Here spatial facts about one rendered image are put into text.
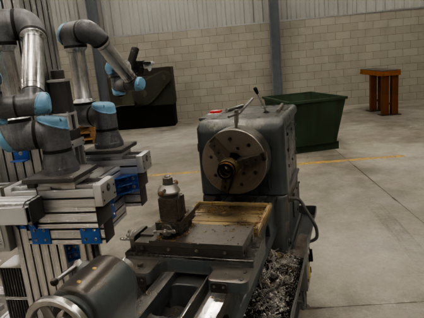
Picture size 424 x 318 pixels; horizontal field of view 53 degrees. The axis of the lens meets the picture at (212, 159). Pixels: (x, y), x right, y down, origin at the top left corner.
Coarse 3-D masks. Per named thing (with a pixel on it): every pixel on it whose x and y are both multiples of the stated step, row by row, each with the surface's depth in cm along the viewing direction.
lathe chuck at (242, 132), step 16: (240, 128) 196; (208, 144) 199; (224, 144) 196; (240, 144) 194; (256, 144) 192; (208, 160) 201; (208, 176) 203; (240, 176) 198; (256, 176) 195; (240, 192) 200
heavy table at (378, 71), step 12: (360, 72) 1077; (372, 72) 989; (384, 72) 926; (396, 72) 925; (372, 84) 1014; (384, 84) 937; (396, 84) 936; (372, 96) 1021; (384, 96) 943; (396, 96) 942; (372, 108) 1027; (384, 108) 949; (396, 108) 948
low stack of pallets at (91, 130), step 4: (80, 128) 958; (84, 128) 954; (88, 128) 964; (92, 128) 917; (80, 132) 917; (84, 132) 916; (88, 132) 916; (92, 132) 916; (84, 136) 946; (88, 136) 940; (92, 136) 917
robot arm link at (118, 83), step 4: (112, 76) 239; (116, 76) 239; (112, 80) 240; (116, 80) 239; (120, 80) 239; (112, 84) 241; (116, 84) 239; (120, 84) 238; (112, 88) 242; (116, 88) 240; (120, 88) 239; (116, 92) 241; (120, 92) 241; (124, 92) 243
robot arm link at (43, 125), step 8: (40, 120) 164; (48, 120) 164; (56, 120) 165; (64, 120) 168; (32, 128) 164; (40, 128) 165; (48, 128) 164; (56, 128) 165; (64, 128) 168; (32, 136) 164; (40, 136) 164; (48, 136) 165; (56, 136) 166; (64, 136) 168; (40, 144) 166; (48, 144) 166; (56, 144) 166; (64, 144) 168
